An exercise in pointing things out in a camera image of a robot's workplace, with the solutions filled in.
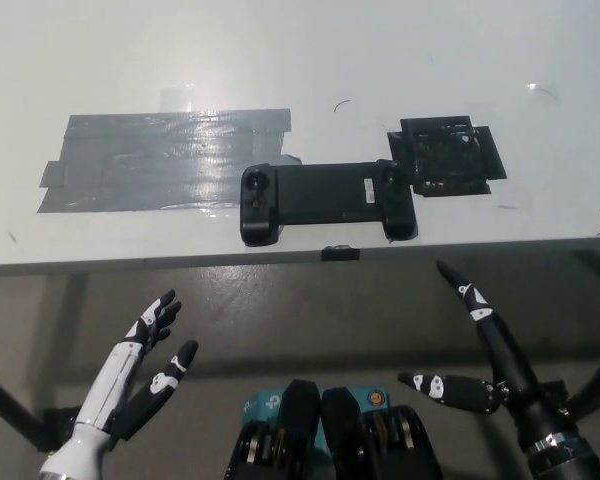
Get black robot torso blocks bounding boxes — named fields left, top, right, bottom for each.
left=223, top=379, right=444, bottom=480

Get black tape square patch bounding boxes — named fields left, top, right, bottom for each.
left=386, top=114, right=509, bottom=198

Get grey duct tape patch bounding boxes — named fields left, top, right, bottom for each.
left=36, top=110, right=302, bottom=217

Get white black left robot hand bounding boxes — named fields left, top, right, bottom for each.
left=72, top=289, right=200, bottom=447

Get teal router box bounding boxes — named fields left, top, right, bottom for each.
left=240, top=387, right=392, bottom=456

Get small black tape strip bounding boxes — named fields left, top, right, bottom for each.
left=320, top=244, right=361, bottom=263

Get black game controller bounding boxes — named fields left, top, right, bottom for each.
left=238, top=158, right=419, bottom=248

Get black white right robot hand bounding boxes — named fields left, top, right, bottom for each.
left=397, top=259, right=581, bottom=451

